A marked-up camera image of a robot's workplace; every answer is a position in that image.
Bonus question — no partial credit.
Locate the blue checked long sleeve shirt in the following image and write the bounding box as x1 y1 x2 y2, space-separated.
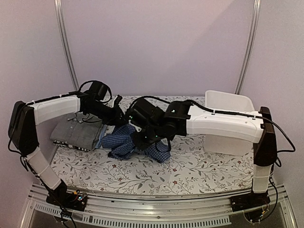
102 124 171 163

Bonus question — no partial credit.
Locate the grey folded shirt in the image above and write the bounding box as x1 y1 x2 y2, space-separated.
50 113 104 150

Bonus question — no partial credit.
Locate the left aluminium frame post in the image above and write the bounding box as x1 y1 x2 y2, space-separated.
54 0 79 90

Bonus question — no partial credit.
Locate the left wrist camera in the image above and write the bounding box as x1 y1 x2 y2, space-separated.
88 81 108 101

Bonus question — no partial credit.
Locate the aluminium frame post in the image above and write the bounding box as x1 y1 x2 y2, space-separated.
54 0 79 90
235 0 261 95

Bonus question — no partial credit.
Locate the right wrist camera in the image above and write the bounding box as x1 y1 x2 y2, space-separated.
127 98 164 126

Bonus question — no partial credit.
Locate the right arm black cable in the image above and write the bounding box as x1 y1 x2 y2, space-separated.
260 118 296 152

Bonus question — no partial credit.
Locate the right aluminium frame post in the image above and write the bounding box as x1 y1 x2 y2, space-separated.
235 0 261 95

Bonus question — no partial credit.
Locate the floral white tablecloth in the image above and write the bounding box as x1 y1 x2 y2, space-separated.
46 95 256 196

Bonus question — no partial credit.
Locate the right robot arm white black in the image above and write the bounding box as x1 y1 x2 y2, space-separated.
126 97 277 207

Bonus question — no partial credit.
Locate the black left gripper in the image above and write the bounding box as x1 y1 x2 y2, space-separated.
87 101 129 126

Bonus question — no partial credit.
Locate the white plastic basket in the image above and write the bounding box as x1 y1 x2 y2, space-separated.
204 90 255 156

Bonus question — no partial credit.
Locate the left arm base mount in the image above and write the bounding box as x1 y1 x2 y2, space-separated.
46 190 87 211

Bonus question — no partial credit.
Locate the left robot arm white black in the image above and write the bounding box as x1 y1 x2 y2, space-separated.
8 91 126 206

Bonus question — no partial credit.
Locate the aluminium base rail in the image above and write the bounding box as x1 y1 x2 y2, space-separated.
21 184 298 228

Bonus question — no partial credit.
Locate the light blue folded shirt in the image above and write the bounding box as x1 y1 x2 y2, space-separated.
95 125 107 149

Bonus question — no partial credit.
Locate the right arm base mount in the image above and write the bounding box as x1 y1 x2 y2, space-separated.
229 192 270 212

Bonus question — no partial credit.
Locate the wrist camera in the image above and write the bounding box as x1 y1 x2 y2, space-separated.
127 98 164 126
88 81 108 101

